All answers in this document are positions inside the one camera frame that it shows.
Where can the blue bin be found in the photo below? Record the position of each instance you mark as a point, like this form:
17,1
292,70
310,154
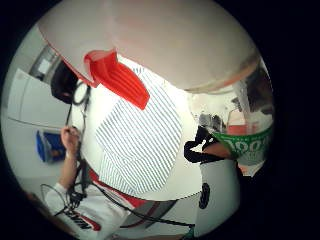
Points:
50,146

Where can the clear bottle with green label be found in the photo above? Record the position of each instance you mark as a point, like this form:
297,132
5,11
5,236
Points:
247,144

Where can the grey door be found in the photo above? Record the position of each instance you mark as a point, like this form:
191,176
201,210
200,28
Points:
45,65

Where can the red ribbed plastic object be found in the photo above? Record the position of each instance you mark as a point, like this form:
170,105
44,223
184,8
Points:
120,80

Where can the white cabinet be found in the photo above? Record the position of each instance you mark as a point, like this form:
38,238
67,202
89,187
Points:
33,100

